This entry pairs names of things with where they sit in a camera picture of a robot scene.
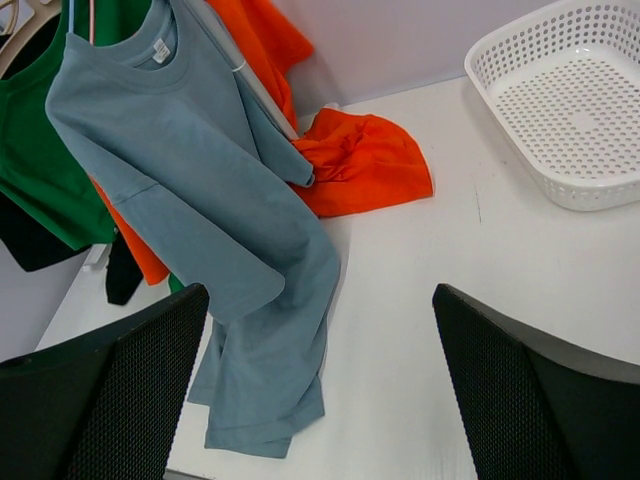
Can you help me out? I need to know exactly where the white perforated plastic basket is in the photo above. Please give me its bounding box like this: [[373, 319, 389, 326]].
[[464, 1, 639, 211]]

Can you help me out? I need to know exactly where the beige wooden hanger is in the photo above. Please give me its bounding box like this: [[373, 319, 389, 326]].
[[1, 0, 62, 80]]

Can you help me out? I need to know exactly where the green t shirt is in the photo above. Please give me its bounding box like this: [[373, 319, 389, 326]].
[[0, 0, 186, 296]]

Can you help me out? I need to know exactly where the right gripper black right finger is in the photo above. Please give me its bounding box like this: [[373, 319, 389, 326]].
[[432, 284, 639, 479]]

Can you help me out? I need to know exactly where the black t shirt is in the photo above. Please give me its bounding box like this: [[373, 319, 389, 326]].
[[0, 19, 144, 306]]

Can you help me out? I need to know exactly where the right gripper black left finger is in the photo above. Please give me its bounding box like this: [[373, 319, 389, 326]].
[[1, 284, 209, 479]]

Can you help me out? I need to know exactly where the metal clothes rack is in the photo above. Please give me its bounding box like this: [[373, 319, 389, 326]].
[[185, 0, 299, 141]]

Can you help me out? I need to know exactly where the pink wire hanger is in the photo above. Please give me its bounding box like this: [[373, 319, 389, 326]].
[[88, 0, 96, 45]]

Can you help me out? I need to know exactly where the light blue wire hanger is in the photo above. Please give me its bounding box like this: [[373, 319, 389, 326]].
[[66, 0, 75, 33]]

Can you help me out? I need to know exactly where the orange t shirt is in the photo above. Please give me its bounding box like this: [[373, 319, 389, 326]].
[[89, 0, 434, 287]]

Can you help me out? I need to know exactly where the grey-blue t shirt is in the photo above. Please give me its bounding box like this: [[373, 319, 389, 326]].
[[45, 1, 340, 458]]

